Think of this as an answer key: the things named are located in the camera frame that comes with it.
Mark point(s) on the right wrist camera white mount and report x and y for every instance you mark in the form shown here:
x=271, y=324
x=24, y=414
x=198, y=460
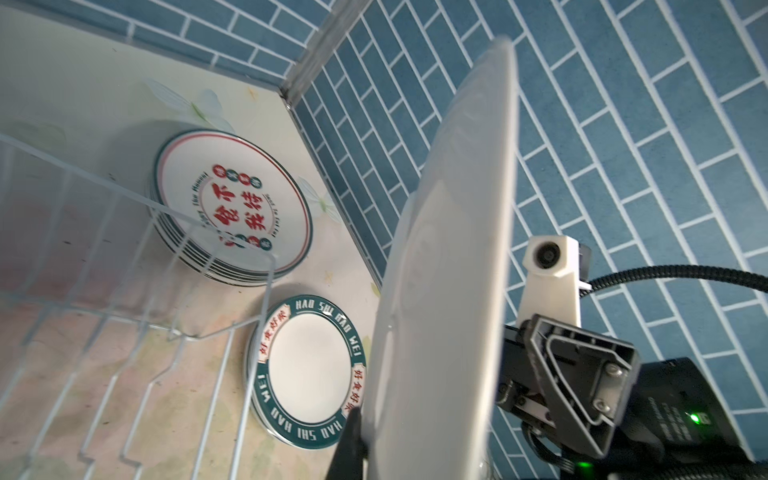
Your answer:
x=557, y=272

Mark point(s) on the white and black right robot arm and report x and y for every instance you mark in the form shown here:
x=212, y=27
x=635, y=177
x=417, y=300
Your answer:
x=674, y=427

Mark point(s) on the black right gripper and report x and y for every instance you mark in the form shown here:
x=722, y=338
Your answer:
x=570, y=384

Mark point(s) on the white wire dish rack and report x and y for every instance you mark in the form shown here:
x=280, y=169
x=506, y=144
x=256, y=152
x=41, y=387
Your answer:
x=120, y=359

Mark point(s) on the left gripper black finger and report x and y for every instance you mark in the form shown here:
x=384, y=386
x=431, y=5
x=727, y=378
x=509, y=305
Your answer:
x=348, y=460

